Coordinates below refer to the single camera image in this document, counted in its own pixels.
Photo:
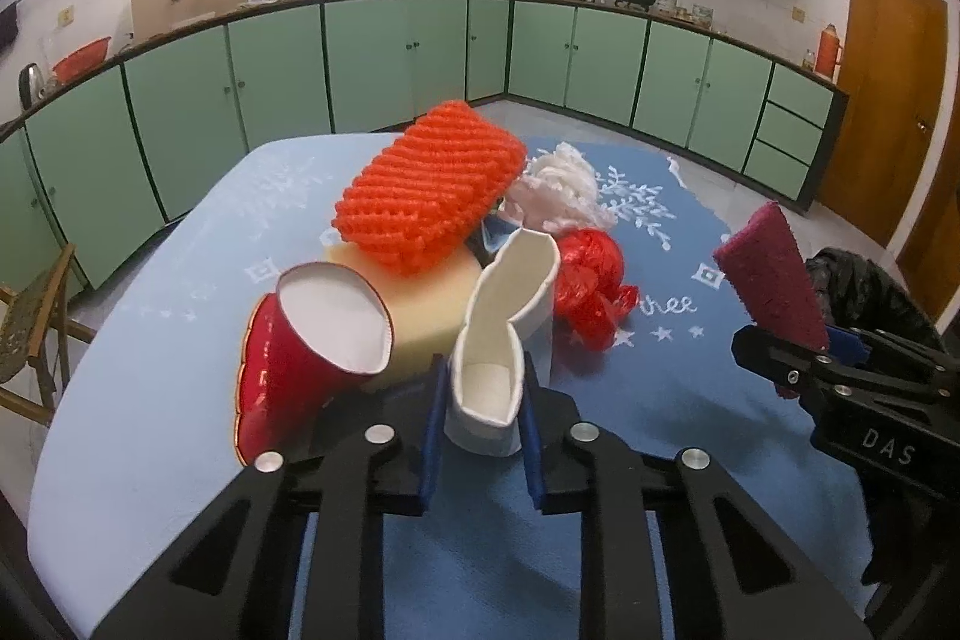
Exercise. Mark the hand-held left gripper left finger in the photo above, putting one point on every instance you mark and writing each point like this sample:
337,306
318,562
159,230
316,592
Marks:
427,452

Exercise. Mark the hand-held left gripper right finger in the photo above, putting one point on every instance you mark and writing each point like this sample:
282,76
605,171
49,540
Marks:
534,460

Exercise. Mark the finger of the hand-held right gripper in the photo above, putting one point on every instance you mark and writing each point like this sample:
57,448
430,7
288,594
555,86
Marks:
851,344
780,359

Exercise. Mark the black trash bag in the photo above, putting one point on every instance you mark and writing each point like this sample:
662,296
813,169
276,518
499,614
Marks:
870,287

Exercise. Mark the dark red scouring pad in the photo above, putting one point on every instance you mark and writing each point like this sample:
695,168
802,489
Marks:
765,265

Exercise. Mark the crushed white paper cup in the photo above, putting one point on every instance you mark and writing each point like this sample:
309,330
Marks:
487,340

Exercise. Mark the orange foam fruit net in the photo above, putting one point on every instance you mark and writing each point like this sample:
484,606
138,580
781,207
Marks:
427,183

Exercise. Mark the blue printed tablecloth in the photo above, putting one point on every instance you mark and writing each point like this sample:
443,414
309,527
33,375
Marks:
675,377

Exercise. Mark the yellow sponge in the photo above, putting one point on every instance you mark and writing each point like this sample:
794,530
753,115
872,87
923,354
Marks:
427,314

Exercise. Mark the red paper cup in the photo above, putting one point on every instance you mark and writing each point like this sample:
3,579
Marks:
292,377

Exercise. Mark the red plastic bag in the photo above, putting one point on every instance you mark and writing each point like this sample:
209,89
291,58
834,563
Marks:
592,272

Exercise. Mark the wooden door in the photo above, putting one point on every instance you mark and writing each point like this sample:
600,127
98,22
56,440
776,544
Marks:
877,85

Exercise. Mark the red thermos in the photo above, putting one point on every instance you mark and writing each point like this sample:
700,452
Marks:
830,51

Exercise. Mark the green base cabinets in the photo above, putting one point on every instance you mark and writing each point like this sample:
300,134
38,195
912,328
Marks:
375,70

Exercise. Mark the wooden chair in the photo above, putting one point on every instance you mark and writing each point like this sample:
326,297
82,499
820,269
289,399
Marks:
37,317

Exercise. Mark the red plastic basin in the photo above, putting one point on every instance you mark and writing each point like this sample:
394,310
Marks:
82,61

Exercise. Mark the metal kettle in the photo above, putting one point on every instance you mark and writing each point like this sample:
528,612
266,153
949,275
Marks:
30,85

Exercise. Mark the clear plastic jug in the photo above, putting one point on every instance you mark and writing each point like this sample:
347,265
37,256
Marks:
49,48

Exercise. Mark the dark cloth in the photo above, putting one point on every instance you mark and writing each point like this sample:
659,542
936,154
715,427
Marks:
7,25

